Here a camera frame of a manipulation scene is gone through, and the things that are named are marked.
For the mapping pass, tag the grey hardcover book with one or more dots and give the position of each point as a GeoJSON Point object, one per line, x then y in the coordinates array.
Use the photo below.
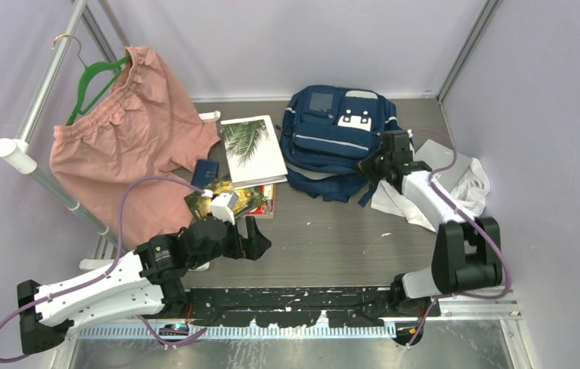
{"type": "Point", "coordinates": [437, 156]}

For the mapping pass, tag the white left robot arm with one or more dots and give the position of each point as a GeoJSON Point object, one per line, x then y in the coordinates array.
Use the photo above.
{"type": "Point", "coordinates": [145, 281]}

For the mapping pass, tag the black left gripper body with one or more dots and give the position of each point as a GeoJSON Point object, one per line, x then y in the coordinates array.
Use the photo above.
{"type": "Point", "coordinates": [231, 247]}

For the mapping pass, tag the pink cloth garment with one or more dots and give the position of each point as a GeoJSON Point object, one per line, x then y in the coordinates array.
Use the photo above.
{"type": "Point", "coordinates": [119, 160]}

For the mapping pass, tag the white slotted cable duct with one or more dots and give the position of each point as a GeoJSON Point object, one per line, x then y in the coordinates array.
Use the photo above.
{"type": "Point", "coordinates": [320, 330]}

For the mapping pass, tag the metal clothes rack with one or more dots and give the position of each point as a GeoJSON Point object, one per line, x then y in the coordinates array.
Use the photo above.
{"type": "Point", "coordinates": [66, 93]}

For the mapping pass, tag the small navy blue booklet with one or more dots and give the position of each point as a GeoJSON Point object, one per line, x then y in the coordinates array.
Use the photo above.
{"type": "Point", "coordinates": [206, 171]}

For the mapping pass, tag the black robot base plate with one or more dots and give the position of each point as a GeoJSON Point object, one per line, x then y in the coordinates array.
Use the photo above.
{"type": "Point", "coordinates": [295, 307]}

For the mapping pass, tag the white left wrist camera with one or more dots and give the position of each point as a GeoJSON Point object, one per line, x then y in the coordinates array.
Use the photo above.
{"type": "Point", "coordinates": [222, 205]}

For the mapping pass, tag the white cloth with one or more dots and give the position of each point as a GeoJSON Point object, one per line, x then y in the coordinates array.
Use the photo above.
{"type": "Point", "coordinates": [470, 192]}

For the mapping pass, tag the navy blue student backpack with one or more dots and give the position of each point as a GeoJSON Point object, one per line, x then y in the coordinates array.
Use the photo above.
{"type": "Point", "coordinates": [325, 132]}

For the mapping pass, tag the green jungle cover book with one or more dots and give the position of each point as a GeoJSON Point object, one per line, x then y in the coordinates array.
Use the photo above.
{"type": "Point", "coordinates": [248, 199]}

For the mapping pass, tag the red cover book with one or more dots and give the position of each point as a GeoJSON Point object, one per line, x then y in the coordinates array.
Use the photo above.
{"type": "Point", "coordinates": [266, 209]}

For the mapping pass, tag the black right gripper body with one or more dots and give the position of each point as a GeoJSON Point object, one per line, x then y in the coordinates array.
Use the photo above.
{"type": "Point", "coordinates": [374, 165]}

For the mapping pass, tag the palm leaf white book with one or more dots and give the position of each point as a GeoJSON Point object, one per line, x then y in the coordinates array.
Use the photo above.
{"type": "Point", "coordinates": [253, 152]}

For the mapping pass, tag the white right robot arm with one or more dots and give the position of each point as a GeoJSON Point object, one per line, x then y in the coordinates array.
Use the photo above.
{"type": "Point", "coordinates": [467, 254]}

